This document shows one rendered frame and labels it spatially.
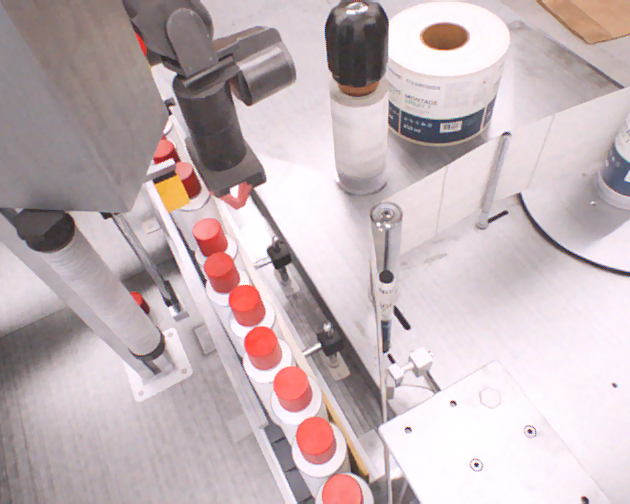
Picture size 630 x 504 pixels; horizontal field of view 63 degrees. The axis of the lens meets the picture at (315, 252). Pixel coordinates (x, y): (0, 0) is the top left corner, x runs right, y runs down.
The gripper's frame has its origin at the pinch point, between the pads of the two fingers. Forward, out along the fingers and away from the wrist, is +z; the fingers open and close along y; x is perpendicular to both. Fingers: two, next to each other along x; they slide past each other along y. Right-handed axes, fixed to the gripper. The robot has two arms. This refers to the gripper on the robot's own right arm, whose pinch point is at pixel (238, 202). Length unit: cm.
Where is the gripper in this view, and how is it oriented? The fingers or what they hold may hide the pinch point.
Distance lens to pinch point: 69.9
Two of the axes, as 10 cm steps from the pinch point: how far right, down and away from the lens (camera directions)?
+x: -8.8, 4.3, -2.1
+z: 0.8, 5.6, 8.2
